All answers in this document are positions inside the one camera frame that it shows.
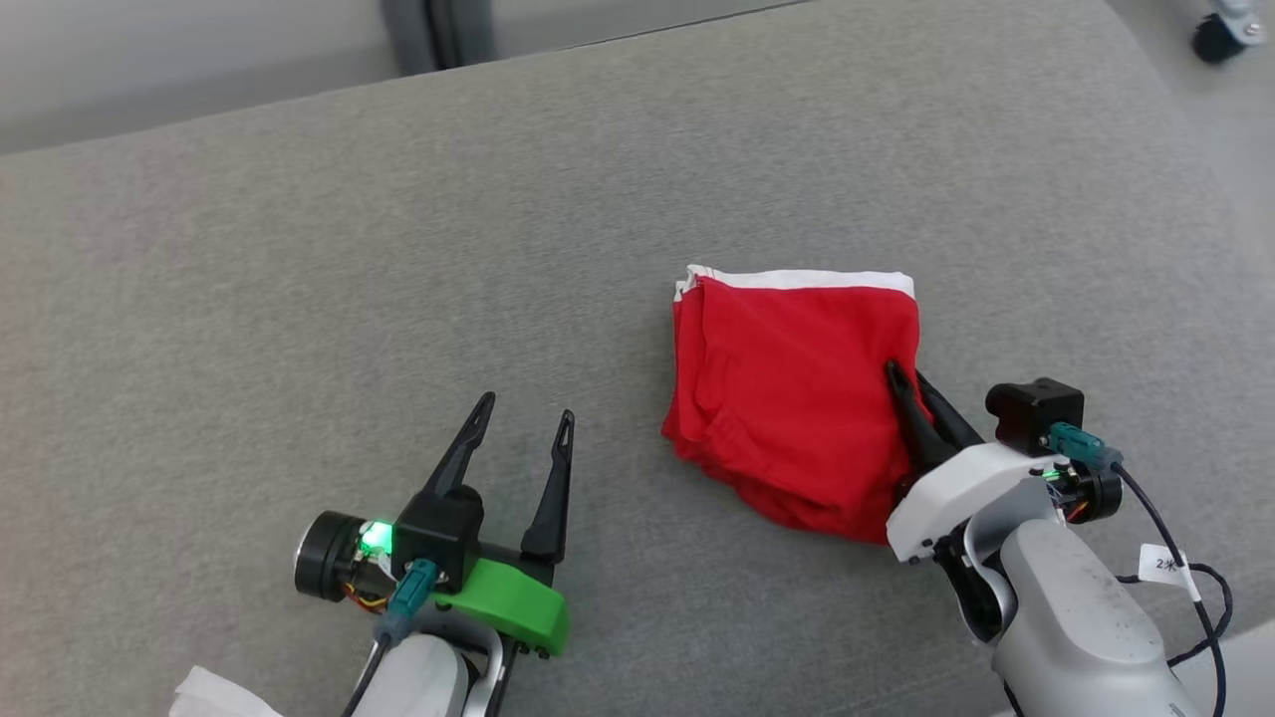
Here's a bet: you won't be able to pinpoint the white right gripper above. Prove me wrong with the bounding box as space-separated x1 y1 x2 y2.
885 359 1072 564

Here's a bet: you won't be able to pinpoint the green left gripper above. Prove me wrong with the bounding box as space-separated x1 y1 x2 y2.
422 391 576 658

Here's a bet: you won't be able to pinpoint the red shorts with white trim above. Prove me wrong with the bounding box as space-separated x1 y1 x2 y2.
660 264 934 546

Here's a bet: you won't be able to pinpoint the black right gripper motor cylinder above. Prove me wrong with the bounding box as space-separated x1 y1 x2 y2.
1046 463 1125 526

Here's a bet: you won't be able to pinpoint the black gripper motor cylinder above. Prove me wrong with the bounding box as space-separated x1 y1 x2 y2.
294 511 367 601
1046 463 1125 526

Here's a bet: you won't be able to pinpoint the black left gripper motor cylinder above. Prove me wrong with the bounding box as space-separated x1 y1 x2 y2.
294 511 367 601

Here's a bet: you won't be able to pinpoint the black caster wheel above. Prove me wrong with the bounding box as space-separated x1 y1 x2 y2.
1170 0 1271 66

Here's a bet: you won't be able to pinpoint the left arm cable teal connector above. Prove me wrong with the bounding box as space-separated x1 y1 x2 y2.
342 558 440 717

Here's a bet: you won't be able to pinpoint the white cable label with writing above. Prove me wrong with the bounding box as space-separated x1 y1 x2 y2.
1139 543 1203 601

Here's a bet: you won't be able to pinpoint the plain white cable label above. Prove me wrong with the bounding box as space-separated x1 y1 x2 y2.
169 665 285 717

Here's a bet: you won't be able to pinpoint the grey metal post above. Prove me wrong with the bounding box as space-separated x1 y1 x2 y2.
382 0 499 78

